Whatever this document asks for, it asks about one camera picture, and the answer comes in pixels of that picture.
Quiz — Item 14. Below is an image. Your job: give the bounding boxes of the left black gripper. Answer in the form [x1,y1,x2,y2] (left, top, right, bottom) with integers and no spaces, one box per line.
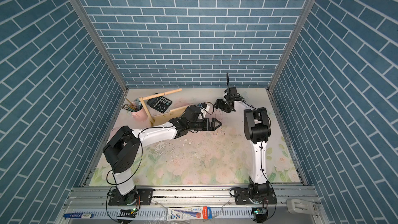
[187,118,222,131]

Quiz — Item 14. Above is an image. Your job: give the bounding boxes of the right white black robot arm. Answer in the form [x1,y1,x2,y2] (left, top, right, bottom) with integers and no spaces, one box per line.
[214,86,276,203]

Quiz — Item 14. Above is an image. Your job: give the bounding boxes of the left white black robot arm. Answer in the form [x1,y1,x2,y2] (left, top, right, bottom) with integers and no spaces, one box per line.
[103,105,222,205]

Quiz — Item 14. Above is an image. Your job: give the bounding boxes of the wooden jewelry display stand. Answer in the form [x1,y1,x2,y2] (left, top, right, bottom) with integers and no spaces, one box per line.
[139,89,188,127]

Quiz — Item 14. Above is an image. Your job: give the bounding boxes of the black calculator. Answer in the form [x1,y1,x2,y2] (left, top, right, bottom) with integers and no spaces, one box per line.
[147,96,172,113]

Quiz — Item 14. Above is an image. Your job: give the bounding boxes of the pink pen holder cup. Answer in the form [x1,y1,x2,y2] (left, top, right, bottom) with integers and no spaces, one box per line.
[122,98,148,122]

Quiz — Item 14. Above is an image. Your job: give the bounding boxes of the toothpaste box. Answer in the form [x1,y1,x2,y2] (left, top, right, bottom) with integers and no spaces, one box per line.
[166,206,213,221]

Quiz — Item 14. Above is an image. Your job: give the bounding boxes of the blue marker pen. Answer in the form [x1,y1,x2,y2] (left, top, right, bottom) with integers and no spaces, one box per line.
[63,213,94,219]

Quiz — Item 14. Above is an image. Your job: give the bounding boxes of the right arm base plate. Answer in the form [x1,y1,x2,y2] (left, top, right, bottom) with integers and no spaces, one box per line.
[229,187,277,205]

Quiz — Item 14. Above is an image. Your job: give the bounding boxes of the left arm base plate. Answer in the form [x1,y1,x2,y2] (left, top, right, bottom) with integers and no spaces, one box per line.
[107,188,154,206]

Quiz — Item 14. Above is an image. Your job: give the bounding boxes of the white plastic bracket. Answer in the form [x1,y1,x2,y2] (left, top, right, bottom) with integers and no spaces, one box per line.
[286,199,317,215]

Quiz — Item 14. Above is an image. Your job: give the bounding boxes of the aluminium front rail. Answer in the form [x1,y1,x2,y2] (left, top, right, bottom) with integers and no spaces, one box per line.
[55,184,329,224]

